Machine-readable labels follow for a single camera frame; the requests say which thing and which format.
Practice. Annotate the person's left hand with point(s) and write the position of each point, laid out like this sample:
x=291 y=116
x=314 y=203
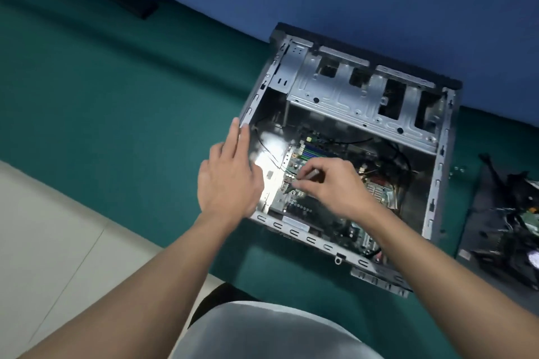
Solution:
x=229 y=186

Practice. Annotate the person's right hand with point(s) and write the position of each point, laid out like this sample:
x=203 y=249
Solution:
x=341 y=190

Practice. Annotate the slim grey screwdriver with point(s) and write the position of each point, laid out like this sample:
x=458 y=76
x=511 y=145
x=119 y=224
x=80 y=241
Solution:
x=311 y=177

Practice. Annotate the green motherboard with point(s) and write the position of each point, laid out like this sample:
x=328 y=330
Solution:
x=379 y=192

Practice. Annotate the desktop computer case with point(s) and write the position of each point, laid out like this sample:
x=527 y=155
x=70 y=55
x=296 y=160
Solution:
x=421 y=186

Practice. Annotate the silver metal drive cage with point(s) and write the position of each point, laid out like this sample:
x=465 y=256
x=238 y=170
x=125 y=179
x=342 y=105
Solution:
x=337 y=93

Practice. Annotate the cluster of silver screws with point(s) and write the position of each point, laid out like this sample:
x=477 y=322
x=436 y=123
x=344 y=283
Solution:
x=458 y=169

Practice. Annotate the black side panel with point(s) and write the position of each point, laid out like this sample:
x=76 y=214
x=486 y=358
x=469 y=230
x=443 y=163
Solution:
x=476 y=224

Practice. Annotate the black processor cooler fan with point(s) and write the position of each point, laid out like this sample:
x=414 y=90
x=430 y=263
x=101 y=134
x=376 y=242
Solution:
x=518 y=257

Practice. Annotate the person's left forearm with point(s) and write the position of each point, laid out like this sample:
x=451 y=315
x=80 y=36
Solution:
x=134 y=295

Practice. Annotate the person's right forearm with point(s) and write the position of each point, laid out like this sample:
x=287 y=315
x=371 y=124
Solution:
x=433 y=295

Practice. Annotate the person's black shorts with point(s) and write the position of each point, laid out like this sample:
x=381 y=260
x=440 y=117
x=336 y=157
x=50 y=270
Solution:
x=214 y=300

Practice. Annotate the person's white shirt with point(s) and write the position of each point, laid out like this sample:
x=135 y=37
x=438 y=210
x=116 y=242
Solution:
x=273 y=333

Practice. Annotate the green floor mat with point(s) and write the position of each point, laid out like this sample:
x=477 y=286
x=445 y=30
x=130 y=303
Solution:
x=105 y=98

